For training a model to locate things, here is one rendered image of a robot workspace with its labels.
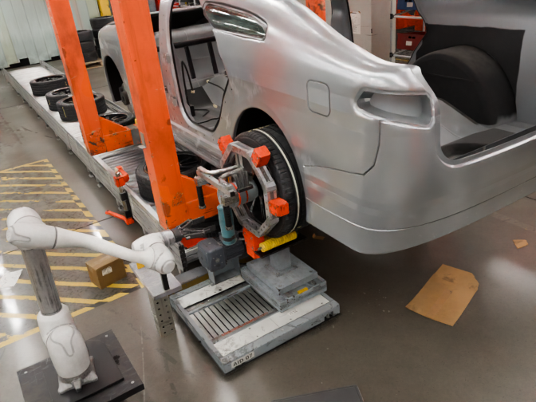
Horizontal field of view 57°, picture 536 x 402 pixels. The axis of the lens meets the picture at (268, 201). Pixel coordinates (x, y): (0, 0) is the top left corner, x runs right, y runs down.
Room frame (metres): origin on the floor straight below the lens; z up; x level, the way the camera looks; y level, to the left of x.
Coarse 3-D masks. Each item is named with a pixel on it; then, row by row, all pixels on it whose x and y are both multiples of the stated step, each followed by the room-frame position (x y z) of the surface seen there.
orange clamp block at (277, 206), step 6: (276, 198) 2.43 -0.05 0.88; (270, 204) 2.38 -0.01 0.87; (276, 204) 2.35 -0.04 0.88; (282, 204) 2.35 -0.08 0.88; (288, 204) 2.37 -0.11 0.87; (270, 210) 2.39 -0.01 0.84; (276, 210) 2.34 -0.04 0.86; (282, 210) 2.35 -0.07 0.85; (288, 210) 2.36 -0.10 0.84; (276, 216) 2.34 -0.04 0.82
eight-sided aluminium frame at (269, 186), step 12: (228, 144) 2.74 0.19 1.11; (240, 144) 2.70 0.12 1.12; (228, 156) 2.78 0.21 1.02; (264, 168) 2.50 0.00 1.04; (264, 180) 2.44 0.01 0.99; (264, 192) 2.43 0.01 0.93; (276, 192) 2.44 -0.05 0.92; (240, 216) 2.74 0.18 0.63; (252, 228) 2.60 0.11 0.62; (264, 228) 2.47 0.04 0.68
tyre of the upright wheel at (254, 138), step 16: (256, 128) 2.81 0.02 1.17; (272, 128) 2.74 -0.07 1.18; (256, 144) 2.62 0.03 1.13; (272, 144) 2.58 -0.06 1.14; (288, 144) 2.60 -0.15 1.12; (272, 160) 2.49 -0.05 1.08; (288, 160) 2.51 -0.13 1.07; (288, 176) 2.45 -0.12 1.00; (288, 192) 2.41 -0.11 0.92; (304, 192) 2.46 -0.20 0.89; (304, 208) 2.46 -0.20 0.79; (288, 224) 2.43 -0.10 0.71; (304, 224) 2.54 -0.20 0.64
